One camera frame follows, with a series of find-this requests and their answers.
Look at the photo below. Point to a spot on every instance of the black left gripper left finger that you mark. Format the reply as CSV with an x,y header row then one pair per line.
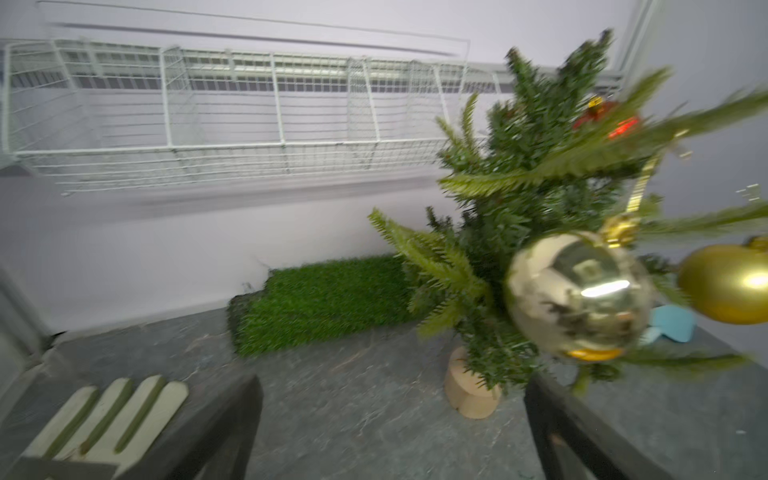
x,y
215,443

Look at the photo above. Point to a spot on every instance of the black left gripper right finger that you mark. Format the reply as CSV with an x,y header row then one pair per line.
x,y
572,442

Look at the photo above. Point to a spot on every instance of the small silver bell ornament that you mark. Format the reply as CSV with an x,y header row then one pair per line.
x,y
578,298

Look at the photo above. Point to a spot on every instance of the gold ball ornament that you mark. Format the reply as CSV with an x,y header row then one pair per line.
x,y
727,283

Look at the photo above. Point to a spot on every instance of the red ribbed ball ornament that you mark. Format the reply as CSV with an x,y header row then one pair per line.
x,y
598,110

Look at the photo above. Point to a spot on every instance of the small green christmas tree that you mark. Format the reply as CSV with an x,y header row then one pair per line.
x,y
534,175

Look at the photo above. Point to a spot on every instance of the white gardening glove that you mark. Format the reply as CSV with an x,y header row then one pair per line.
x,y
115,426

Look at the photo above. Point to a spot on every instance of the teal garden trowel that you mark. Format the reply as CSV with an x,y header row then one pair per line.
x,y
672,322

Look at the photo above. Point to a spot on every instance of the green artificial grass mat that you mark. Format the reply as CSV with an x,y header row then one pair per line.
x,y
319,302

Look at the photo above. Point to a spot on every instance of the long white wire shelf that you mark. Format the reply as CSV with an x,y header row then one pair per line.
x,y
99,117

